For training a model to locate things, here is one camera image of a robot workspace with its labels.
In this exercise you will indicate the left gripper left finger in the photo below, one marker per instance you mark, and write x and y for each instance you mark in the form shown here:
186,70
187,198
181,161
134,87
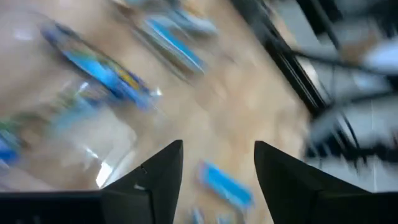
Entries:
155,186

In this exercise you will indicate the snack bars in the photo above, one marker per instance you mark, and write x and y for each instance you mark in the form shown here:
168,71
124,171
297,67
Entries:
105,74

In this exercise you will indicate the purple green granola bar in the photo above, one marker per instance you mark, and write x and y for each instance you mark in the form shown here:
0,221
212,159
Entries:
7,152

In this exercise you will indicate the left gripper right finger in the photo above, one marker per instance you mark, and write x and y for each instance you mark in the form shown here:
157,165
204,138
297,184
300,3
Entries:
295,193

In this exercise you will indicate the black aluminium table frame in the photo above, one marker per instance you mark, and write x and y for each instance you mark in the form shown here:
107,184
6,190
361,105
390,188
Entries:
280,53

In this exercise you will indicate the white blue granola bar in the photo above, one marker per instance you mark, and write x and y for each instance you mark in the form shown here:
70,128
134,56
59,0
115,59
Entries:
196,25
174,43

